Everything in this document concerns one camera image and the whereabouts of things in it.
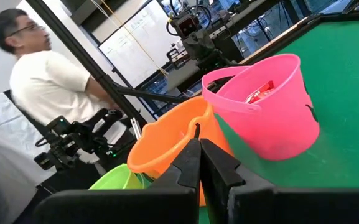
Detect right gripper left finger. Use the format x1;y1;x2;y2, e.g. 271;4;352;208
150;139;202;224

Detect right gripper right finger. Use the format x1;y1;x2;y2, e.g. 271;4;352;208
200;139;246;224

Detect green plastic halloween bucket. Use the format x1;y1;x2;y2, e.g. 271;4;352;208
88;163;154;190

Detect red KitKat candy bar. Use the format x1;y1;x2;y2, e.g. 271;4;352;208
246;80;275;104

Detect orange plastic halloween bucket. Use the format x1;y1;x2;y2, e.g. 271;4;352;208
126;95;235;208

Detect pink plastic halloween bucket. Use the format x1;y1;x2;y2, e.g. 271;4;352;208
201;53;320;162

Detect wooden table platform boards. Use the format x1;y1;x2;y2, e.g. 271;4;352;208
248;16;312;65

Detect person's hand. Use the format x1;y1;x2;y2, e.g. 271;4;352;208
103;98;121;111

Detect person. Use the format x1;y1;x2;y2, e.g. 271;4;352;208
0;7;129;147

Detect white fabric cover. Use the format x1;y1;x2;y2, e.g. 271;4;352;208
0;92;57;224

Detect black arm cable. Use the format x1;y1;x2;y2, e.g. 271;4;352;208
166;3;213;37

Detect white wall board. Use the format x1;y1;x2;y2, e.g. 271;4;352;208
97;0;182;88

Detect yellow orange rope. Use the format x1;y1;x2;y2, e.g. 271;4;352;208
90;0;170;78

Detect silver metal bracket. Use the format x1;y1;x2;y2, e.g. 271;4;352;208
130;117;142;141

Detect black frame cross brace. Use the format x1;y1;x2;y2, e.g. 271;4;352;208
115;85;188;105

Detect black diagonal frame strut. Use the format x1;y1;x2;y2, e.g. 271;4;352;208
26;0;148;128

